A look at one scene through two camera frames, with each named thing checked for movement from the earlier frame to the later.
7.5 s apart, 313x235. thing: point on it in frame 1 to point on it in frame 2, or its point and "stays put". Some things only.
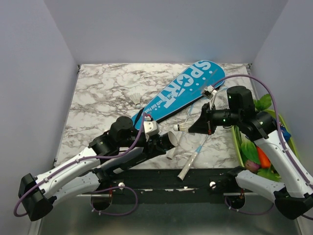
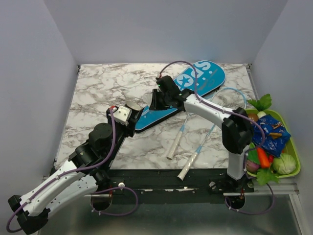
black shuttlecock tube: (168, 140) to (136, 108)
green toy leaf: (263, 103) stays put
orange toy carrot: (264, 162) stays put
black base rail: (166, 182) stays put
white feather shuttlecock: (135, 98) to (147, 97)
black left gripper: (154, 151) to (128, 131)
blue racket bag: (186, 87) stays put
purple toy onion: (252, 166) stays put
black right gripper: (204, 124) to (154, 105)
